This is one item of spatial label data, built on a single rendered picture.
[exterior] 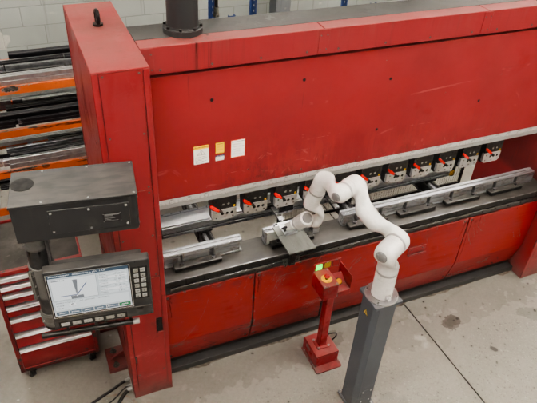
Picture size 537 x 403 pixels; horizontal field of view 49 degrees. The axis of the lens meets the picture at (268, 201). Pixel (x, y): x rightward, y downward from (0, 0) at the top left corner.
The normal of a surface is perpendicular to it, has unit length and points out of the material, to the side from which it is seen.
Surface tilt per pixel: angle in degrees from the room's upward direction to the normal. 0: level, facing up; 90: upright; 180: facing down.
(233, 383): 0
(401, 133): 90
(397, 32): 90
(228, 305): 90
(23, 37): 90
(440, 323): 0
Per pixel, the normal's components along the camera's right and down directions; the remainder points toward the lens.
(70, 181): 0.06, -0.79
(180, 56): 0.39, 0.58
